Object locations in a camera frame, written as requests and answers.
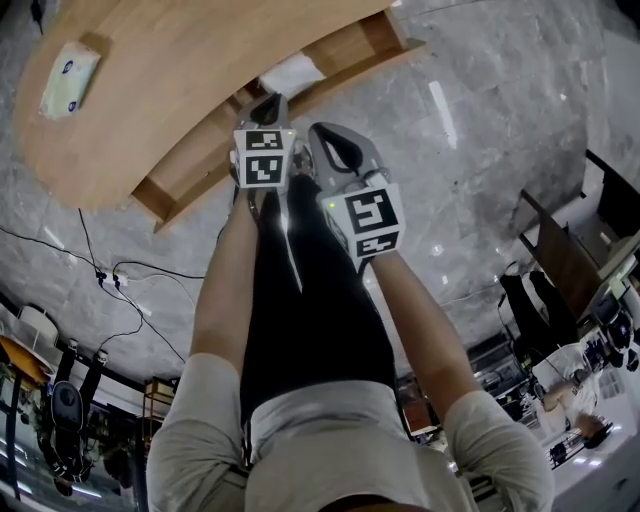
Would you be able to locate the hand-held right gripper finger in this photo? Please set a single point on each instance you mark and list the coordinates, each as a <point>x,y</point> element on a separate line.
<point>370,155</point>
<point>319,155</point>

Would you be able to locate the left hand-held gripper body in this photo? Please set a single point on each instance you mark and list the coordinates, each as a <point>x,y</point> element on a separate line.
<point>262,160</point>

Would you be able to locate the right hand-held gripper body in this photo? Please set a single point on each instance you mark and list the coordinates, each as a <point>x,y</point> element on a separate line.
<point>372,217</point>

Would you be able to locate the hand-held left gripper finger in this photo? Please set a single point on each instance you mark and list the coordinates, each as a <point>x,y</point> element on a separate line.
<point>280,112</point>
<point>255,114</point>

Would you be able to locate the white square tissue pack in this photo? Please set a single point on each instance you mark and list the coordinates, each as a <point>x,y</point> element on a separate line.
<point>292,75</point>

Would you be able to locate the person's right forearm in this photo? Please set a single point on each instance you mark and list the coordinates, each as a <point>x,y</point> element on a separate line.
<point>415,325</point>

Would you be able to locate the person's left forearm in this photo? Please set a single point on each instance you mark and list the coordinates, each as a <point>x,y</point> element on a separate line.
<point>220,300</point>

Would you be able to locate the wooden coffee table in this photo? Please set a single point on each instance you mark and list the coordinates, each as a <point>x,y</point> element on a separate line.
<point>165,75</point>

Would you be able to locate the person's black trousers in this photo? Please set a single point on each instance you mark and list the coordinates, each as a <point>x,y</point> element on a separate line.
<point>320,325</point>

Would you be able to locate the white power strip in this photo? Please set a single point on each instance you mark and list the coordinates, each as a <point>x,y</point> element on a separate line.
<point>117,279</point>

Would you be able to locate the dark wooden side table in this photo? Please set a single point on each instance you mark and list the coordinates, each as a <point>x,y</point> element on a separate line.
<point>565,260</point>

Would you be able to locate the person's beige t-shirt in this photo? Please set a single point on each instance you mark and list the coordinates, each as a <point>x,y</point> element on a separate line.
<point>325,440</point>

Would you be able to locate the wooden rack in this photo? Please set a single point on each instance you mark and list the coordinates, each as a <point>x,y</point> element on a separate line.
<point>150,400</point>

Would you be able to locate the white round basket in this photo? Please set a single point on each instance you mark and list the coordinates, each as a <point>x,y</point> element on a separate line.
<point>37,325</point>

